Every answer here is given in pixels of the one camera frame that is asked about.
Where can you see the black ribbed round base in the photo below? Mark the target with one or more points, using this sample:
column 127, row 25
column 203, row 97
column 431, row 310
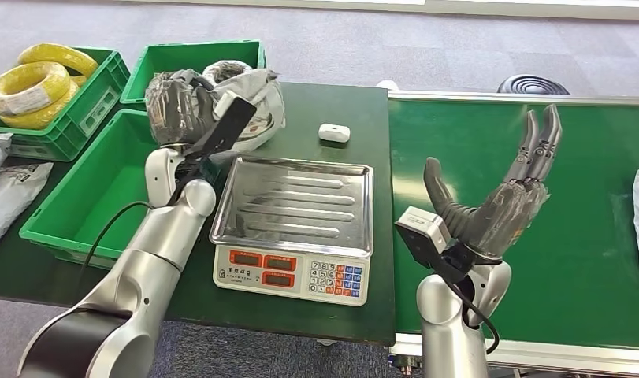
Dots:
column 533, row 84

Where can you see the empty green plastic crate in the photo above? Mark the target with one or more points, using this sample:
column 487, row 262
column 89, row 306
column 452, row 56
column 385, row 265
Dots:
column 105, row 182

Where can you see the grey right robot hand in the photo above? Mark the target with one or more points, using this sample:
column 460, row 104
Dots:
column 502, row 219

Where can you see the electronic scale with steel tray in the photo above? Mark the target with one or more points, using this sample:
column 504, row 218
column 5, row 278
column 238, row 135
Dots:
column 293, row 203

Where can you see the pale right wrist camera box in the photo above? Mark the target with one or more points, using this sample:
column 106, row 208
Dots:
column 423, row 227

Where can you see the small white plastic case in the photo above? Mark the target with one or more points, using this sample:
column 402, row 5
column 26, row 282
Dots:
column 334, row 133

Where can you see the green crate with yellow coils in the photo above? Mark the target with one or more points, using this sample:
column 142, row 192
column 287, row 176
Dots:
column 84, row 120

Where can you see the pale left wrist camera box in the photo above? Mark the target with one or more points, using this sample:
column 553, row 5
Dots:
column 225, row 104

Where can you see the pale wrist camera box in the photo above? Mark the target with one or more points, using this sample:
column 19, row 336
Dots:
column 225, row 104
column 423, row 227

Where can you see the green crate with speckled coils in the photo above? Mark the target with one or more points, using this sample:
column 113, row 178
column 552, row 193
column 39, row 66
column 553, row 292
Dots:
column 194, row 52

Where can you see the green conveyor belt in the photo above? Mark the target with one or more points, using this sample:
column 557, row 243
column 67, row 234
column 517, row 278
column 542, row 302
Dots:
column 585, row 261

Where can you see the dark green table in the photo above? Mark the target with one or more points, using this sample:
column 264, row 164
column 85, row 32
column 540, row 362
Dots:
column 319, row 104

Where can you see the small white floor object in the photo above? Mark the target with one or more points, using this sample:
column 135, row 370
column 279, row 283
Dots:
column 386, row 84

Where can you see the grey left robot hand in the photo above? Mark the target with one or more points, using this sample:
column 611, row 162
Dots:
column 175, row 112

